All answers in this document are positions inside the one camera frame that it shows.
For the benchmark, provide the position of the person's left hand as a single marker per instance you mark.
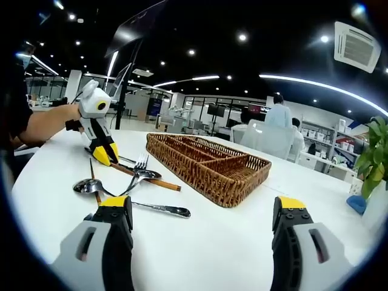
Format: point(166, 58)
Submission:
point(72, 112)

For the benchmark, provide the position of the steel spoon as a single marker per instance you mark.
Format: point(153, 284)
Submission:
point(88, 185)
point(148, 175)

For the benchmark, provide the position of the blue cloth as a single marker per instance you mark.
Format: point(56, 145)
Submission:
point(356, 203)

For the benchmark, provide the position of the black monitor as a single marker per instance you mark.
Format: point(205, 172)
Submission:
point(216, 110)

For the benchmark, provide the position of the wicker tray with storage slots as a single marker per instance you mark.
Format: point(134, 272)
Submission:
point(212, 185)

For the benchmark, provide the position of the small patterned white cup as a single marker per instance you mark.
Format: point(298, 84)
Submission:
point(355, 186)

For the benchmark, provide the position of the brown wooden chopstick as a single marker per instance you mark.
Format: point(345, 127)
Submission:
point(157, 182)
point(92, 172)

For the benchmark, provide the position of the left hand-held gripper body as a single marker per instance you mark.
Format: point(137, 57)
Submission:
point(94, 100)

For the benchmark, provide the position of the white plant pot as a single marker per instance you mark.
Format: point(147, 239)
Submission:
point(377, 209)

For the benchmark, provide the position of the black stand with screen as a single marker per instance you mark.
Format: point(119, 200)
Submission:
point(128, 91)

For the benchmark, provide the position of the steel fork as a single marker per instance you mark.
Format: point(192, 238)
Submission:
point(141, 163)
point(169, 209)

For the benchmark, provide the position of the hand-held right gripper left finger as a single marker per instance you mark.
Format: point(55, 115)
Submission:
point(100, 254)

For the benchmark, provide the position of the white storage shelf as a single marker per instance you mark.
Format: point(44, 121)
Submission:
point(336, 136)

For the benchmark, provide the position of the green leafy plant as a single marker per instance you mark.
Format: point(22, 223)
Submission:
point(376, 157)

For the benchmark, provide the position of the white mesh office chair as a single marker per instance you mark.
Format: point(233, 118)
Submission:
point(266, 139)

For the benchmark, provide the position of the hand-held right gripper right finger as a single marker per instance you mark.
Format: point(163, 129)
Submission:
point(300, 257)

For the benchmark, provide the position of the ceiling air conditioner unit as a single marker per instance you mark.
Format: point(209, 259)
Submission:
point(357, 47)

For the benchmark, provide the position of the blue standing banner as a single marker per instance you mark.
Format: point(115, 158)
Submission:
point(155, 106)

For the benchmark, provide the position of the red wall screen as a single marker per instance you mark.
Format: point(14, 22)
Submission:
point(257, 108)

